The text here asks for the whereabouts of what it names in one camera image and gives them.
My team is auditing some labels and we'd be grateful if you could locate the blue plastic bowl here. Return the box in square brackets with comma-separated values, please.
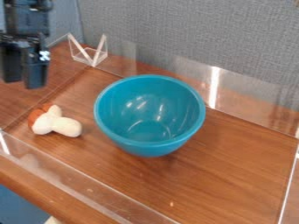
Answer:
[94, 74, 206, 158]

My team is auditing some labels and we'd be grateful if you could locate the clear acrylic front barrier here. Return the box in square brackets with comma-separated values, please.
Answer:
[0, 129, 181, 224]

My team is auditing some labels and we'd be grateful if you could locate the clear acrylic barrier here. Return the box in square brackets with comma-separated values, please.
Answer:
[0, 129, 181, 224]
[97, 37, 299, 138]

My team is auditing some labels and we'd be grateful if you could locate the brown white plush mushroom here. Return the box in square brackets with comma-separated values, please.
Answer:
[29, 103, 83, 137]

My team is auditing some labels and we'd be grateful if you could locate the clear acrylic back barrier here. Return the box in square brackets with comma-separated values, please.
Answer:
[97, 37, 299, 138]

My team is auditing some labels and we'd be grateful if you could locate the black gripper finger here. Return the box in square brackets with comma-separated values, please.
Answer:
[0, 46, 22, 83]
[23, 48, 51, 89]

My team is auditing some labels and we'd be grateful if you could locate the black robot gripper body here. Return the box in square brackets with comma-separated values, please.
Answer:
[0, 0, 53, 61]

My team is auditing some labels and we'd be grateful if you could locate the clear acrylic corner bracket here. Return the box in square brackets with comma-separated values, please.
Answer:
[69, 33, 109, 67]

